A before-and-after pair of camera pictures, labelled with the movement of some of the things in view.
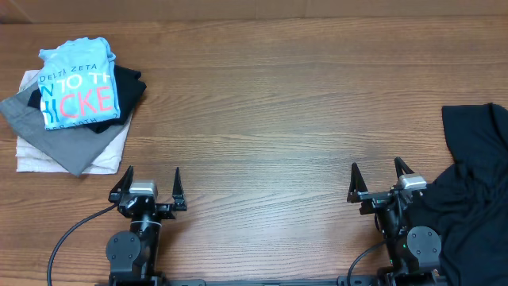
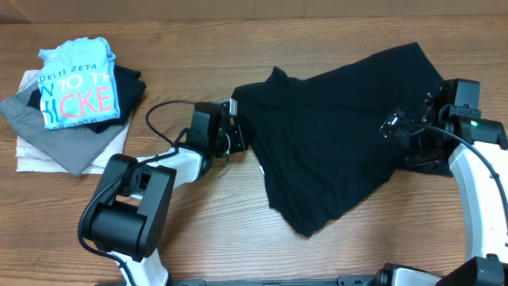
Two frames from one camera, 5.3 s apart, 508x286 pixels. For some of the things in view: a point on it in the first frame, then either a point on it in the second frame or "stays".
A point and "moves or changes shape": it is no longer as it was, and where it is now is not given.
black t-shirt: x=467 y=203 moves or changes shape
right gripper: x=358 y=191 to x=433 y=160
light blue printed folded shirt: x=78 y=83 stays
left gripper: x=169 y=210 to x=239 y=138
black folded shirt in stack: x=130 y=86 stays
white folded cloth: x=29 y=160 stays
